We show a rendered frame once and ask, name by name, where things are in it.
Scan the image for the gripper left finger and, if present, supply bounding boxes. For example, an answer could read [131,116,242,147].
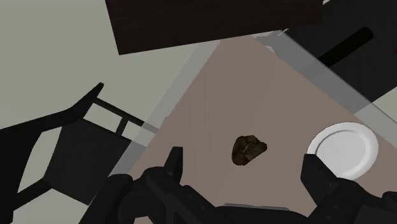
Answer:
[80,146,232,224]

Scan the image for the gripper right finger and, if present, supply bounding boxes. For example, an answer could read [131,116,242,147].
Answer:
[300,153,397,224]

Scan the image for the white plate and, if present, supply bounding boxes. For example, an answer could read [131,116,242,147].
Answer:
[306,121,379,181]

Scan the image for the brown lumpy object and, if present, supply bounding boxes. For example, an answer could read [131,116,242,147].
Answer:
[231,134,268,167]

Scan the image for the black chair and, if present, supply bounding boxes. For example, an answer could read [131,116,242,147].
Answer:
[0,81,160,224]

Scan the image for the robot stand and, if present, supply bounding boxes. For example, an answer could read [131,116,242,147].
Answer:
[283,0,397,103]

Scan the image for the dark brown cabinet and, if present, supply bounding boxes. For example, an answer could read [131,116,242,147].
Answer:
[104,0,326,56]

